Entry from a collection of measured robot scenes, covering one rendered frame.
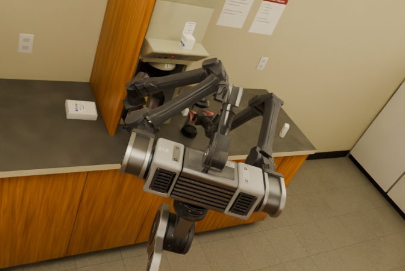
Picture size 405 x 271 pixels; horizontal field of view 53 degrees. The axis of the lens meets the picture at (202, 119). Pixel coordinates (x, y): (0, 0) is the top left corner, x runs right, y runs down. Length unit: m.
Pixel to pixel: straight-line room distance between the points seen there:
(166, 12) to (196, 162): 0.88
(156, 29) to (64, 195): 0.97
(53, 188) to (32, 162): 0.22
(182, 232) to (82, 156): 0.76
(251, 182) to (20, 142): 1.18
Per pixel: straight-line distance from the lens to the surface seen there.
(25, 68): 2.53
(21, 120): 2.25
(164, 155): 1.34
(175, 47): 2.04
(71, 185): 2.19
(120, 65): 2.10
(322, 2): 3.16
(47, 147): 2.12
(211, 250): 3.17
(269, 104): 1.84
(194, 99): 1.55
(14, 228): 2.39
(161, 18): 2.01
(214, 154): 1.33
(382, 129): 4.73
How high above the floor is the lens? 2.40
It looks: 34 degrees down
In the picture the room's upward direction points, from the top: 24 degrees clockwise
